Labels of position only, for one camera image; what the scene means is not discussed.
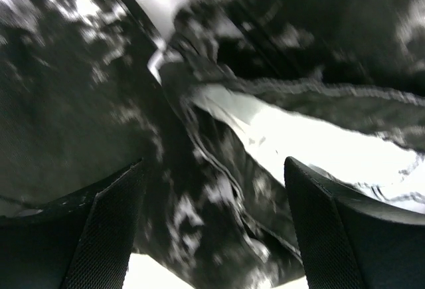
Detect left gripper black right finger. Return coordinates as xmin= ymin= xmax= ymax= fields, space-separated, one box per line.
xmin=284 ymin=157 xmax=424 ymax=289

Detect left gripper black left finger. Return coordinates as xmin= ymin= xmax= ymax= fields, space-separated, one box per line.
xmin=1 ymin=161 xmax=143 ymax=288

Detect black white splattered trousers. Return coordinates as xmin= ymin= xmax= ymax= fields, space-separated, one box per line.
xmin=1 ymin=0 xmax=424 ymax=288

